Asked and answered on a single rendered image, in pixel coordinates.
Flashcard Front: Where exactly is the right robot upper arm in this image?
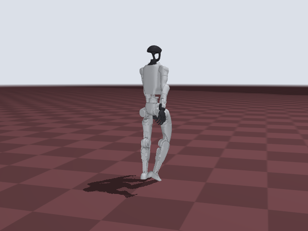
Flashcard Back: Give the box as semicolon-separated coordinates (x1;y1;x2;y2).
159;65;169;91

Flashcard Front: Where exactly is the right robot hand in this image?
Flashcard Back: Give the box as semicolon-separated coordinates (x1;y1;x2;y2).
155;104;166;125

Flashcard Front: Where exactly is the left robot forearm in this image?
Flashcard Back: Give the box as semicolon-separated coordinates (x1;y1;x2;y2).
143;90;151;103

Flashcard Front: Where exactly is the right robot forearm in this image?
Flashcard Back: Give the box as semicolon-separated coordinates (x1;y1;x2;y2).
159;85;170;108

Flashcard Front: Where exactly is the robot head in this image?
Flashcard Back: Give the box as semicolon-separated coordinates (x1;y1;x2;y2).
147;45;162;65

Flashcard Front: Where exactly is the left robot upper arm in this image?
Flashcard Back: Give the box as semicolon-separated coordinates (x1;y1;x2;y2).
140;67;144;83

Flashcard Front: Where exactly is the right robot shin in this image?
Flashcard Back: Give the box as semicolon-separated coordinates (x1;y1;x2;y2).
153;141;170;175

